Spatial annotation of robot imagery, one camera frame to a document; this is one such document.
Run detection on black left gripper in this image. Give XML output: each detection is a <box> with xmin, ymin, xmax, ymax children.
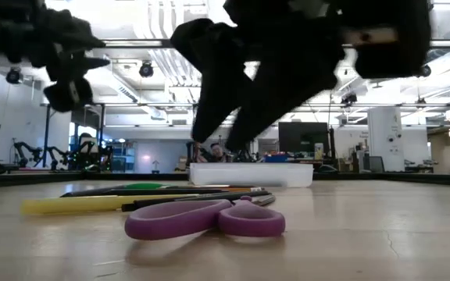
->
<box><xmin>25</xmin><ymin>2</ymin><xmax>111</xmax><ymax>82</ymax></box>

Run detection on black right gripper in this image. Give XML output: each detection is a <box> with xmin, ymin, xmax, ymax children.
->
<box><xmin>170</xmin><ymin>0</ymin><xmax>352</xmax><ymax>152</ymax></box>

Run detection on translucent plastic supply box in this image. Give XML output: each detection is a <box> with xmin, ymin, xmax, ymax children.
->
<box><xmin>189</xmin><ymin>162</ymin><xmax>314</xmax><ymax>188</ymax></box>

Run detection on black pen with red end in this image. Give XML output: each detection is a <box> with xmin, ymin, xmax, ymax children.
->
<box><xmin>120</xmin><ymin>190</ymin><xmax>273</xmax><ymax>213</ymax></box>

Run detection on yellow marker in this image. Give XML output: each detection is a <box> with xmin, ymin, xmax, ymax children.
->
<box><xmin>20</xmin><ymin>194</ymin><xmax>201</xmax><ymax>216</ymax></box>

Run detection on coloured pens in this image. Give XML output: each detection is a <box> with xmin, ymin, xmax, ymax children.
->
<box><xmin>124</xmin><ymin>194</ymin><xmax>287</xmax><ymax>241</ymax></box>

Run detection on blue storage box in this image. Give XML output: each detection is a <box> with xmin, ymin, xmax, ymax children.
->
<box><xmin>263</xmin><ymin>154</ymin><xmax>289</xmax><ymax>164</ymax></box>

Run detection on black computer monitor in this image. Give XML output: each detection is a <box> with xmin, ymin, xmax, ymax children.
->
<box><xmin>278</xmin><ymin>121</ymin><xmax>330</xmax><ymax>155</ymax></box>

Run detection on person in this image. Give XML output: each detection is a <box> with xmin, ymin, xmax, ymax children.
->
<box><xmin>196</xmin><ymin>142</ymin><xmax>230</xmax><ymax>164</ymax></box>

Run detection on white pillar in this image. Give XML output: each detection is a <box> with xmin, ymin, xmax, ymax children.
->
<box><xmin>366</xmin><ymin>105</ymin><xmax>406</xmax><ymax>173</ymax></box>

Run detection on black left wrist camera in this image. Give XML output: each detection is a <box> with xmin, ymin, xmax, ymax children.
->
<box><xmin>43</xmin><ymin>77</ymin><xmax>94</xmax><ymax>113</ymax></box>

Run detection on black horizontal ceiling rail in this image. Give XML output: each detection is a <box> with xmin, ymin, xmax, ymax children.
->
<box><xmin>102</xmin><ymin>38</ymin><xmax>450</xmax><ymax>50</ymax></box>

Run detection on black metal frame stand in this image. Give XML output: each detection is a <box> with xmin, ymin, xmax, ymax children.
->
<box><xmin>40</xmin><ymin>101</ymin><xmax>107</xmax><ymax>169</ymax></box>

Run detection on black ceiling camera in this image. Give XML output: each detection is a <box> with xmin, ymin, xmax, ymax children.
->
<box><xmin>340</xmin><ymin>91</ymin><xmax>359</xmax><ymax>107</ymax></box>

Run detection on black aluminium table frame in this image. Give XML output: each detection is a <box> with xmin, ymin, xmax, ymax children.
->
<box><xmin>0</xmin><ymin>170</ymin><xmax>450</xmax><ymax>189</ymax></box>

